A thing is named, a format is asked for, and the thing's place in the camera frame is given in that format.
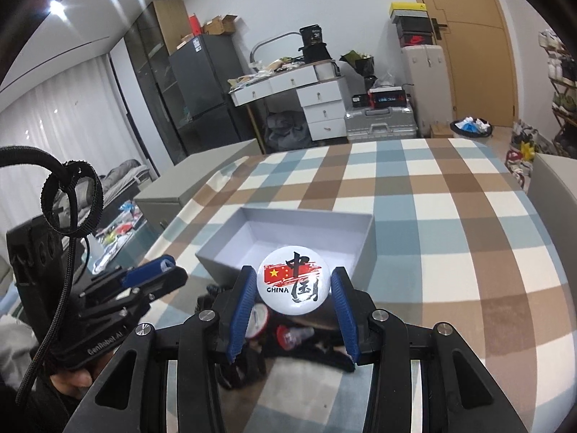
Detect wooden door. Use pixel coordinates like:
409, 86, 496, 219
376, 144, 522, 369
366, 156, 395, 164
418, 0, 517, 127

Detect white curtain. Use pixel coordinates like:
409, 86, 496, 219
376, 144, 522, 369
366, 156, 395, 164
0, 51, 150, 236

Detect stacked shoe boxes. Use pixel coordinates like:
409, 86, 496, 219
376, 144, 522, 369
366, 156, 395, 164
389, 2, 433, 48

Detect black velcro strap loop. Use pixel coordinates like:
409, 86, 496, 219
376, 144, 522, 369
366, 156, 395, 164
40, 159, 105, 238

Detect white red round badge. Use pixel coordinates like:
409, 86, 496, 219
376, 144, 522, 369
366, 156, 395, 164
246, 303, 270, 339

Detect wooden shoe rack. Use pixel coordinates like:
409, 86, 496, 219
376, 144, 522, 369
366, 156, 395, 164
538, 29, 576, 159

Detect white tall suitcase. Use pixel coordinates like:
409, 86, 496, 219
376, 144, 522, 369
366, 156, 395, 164
401, 45, 453, 137

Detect black red box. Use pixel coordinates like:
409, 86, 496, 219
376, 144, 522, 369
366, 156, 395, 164
352, 86, 408, 110

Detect grey cardboard box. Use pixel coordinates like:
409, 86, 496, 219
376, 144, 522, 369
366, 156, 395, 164
194, 206, 378, 290

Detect dark grey refrigerator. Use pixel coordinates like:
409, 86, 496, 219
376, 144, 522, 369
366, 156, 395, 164
169, 34, 255, 154

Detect grey folded bedding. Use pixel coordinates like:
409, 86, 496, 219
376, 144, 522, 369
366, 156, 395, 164
75, 159, 151, 223

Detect left hand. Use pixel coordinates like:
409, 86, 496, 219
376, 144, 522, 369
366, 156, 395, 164
50, 368, 95, 400

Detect plaid bed cover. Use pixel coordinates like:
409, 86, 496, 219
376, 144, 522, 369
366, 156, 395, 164
89, 137, 571, 433

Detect white desk with drawers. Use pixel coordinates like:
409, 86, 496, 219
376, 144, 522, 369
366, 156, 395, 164
229, 60, 351, 142

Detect dark wrapped flower bouquet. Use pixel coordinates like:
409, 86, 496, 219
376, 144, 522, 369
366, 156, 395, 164
339, 50, 375, 78

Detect grey nightstand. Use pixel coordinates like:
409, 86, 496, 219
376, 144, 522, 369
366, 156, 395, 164
528, 153, 576, 328
134, 139, 261, 233

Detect grey right nightstand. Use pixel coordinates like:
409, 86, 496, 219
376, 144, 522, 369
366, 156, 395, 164
528, 153, 576, 328

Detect white China flag badge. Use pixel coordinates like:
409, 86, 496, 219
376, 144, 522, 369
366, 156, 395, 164
257, 245, 331, 316

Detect black bag on desk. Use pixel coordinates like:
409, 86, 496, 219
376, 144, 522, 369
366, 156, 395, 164
299, 25, 331, 64

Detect silver aluminium suitcase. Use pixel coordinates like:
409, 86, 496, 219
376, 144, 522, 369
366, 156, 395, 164
344, 106, 419, 143

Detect dark glass cabinet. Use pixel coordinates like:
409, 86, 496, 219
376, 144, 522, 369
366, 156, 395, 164
124, 2, 187, 164

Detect grey left nightstand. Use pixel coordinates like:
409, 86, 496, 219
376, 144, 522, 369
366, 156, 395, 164
134, 139, 261, 233

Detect black braided cable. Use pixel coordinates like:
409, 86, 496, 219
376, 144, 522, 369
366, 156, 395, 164
0, 145, 80, 405

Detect black trash bin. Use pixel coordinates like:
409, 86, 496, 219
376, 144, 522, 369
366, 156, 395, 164
450, 116, 493, 139

